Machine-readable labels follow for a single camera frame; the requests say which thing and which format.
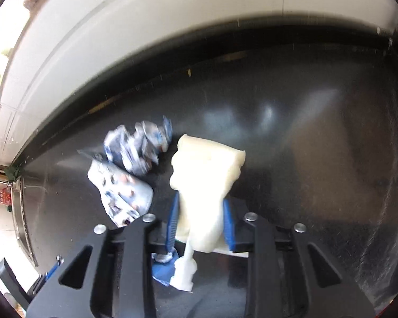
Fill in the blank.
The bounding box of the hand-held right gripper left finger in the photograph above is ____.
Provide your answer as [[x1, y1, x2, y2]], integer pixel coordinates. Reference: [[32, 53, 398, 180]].
[[26, 190, 181, 318]]

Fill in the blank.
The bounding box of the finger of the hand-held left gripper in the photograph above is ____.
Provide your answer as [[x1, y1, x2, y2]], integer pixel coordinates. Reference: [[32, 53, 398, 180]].
[[36, 255, 64, 292]]

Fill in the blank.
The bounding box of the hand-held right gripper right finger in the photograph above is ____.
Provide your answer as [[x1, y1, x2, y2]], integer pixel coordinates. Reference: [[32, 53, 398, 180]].
[[222, 197, 375, 318]]

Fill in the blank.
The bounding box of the flat blue-white wrapper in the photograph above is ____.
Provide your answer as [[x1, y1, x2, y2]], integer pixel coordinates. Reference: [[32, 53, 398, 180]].
[[78, 151, 154, 227]]

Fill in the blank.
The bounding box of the stainless steel sink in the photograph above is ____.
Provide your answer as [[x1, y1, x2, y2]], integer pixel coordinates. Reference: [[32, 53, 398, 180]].
[[11, 175, 40, 267]]

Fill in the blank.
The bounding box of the crumpled blue white paper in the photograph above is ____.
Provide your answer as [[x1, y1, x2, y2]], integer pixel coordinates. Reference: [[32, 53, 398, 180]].
[[103, 115, 173, 175]]

